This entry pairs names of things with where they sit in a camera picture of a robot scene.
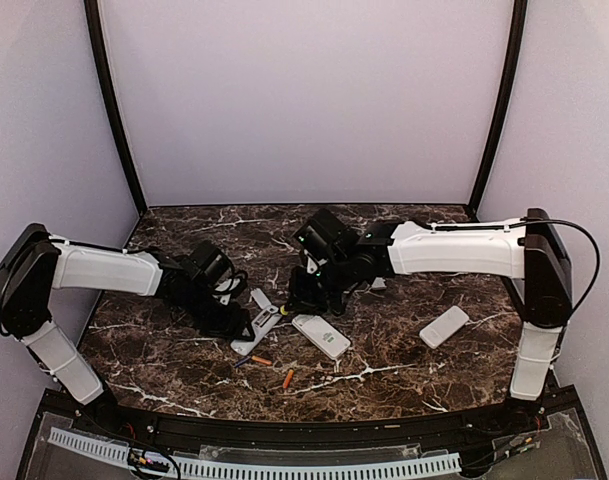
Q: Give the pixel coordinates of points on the orange AA battery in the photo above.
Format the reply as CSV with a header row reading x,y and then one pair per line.
x,y
261,360
288,379

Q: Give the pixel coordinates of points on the purple AA battery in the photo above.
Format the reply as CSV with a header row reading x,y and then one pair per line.
x,y
242,361

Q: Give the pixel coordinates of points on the left black frame post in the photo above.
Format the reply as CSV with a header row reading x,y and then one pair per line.
x,y
110,101

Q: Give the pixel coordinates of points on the white slotted cable duct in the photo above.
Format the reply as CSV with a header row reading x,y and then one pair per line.
x,y
118,454

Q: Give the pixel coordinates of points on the black frame post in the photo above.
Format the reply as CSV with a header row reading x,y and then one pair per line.
x,y
507,78
110,101

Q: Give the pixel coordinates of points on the grey remote control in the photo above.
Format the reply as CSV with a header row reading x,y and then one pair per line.
x,y
262,324

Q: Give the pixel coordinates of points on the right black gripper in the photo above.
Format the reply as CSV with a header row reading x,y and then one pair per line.
x,y
301,299

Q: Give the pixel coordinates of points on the white remote with battery bay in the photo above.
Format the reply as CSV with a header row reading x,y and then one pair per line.
x,y
322,334

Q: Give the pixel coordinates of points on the black front rail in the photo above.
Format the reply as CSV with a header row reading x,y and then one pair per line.
x,y
461,429

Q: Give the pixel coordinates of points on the right black frame post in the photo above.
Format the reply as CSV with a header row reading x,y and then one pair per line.
x,y
507,78

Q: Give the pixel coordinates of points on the grey remote battery cover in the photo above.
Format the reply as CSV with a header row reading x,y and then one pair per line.
x,y
260,298

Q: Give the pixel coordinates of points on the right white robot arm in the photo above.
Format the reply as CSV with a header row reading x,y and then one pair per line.
x,y
337,259

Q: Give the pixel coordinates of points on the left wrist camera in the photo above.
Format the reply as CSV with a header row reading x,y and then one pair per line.
x,y
231,288

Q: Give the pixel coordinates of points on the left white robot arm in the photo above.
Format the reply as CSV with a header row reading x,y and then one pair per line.
x,y
203,284

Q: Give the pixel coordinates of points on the white remote control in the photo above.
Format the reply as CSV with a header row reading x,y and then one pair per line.
x,y
444,327

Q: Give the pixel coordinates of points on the white battery cover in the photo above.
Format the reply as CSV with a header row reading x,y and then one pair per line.
x,y
378,284

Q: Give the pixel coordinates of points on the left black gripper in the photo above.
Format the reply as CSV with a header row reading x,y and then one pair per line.
x,y
231,325

